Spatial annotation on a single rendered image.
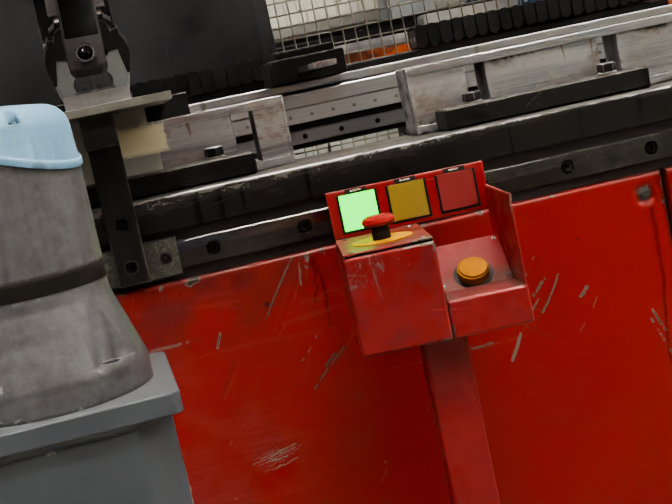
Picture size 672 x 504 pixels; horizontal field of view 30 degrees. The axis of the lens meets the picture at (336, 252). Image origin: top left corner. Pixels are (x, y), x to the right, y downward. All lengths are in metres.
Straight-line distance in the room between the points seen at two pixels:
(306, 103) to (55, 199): 1.10
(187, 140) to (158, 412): 0.85
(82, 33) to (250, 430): 0.55
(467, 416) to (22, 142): 0.75
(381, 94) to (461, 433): 0.70
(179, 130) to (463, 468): 0.59
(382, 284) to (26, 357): 0.57
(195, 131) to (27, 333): 0.83
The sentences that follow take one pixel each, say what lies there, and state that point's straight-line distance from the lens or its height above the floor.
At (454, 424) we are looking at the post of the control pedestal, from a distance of 1.50.
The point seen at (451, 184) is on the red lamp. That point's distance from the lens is 1.56.
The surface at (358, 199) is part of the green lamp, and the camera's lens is 1.55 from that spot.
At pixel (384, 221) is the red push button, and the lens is 1.45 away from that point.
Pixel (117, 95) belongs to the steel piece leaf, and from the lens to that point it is 1.65.
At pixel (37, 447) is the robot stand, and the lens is 0.92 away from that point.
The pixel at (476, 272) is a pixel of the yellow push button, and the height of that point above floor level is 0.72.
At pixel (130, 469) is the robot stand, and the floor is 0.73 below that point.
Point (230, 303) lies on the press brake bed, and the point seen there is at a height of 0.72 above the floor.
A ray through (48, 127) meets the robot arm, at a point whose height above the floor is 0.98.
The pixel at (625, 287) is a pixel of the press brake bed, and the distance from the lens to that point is 1.75.
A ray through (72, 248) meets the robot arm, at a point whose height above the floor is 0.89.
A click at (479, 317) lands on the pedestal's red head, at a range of 1.43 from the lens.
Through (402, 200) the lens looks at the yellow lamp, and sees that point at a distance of 1.55.
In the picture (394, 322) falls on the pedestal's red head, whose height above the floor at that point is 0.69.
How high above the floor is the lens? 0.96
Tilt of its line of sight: 7 degrees down
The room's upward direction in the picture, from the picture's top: 12 degrees counter-clockwise
